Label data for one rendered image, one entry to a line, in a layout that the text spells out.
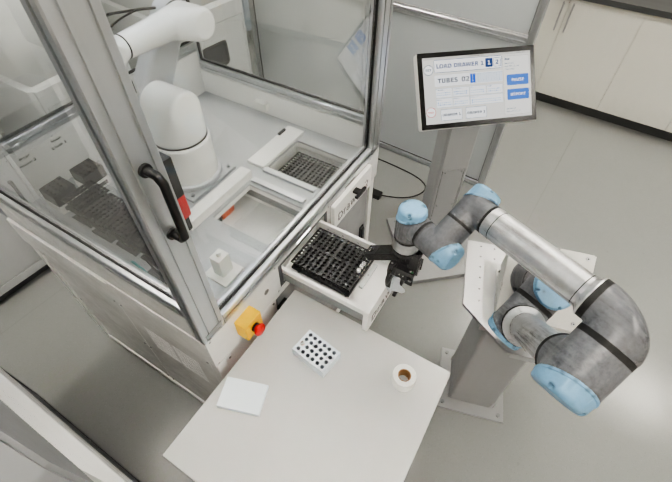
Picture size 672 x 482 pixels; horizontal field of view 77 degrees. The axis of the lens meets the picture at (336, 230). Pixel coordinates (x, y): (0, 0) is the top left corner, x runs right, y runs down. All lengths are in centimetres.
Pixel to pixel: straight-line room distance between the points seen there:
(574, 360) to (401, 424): 57
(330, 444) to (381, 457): 14
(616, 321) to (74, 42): 97
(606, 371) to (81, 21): 99
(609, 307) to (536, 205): 225
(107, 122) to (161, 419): 170
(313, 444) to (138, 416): 117
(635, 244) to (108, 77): 299
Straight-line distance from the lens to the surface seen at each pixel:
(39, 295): 289
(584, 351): 93
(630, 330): 94
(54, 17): 67
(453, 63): 194
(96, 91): 72
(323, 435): 129
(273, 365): 137
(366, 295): 139
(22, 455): 58
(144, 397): 231
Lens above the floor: 200
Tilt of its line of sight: 48 degrees down
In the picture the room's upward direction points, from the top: straight up
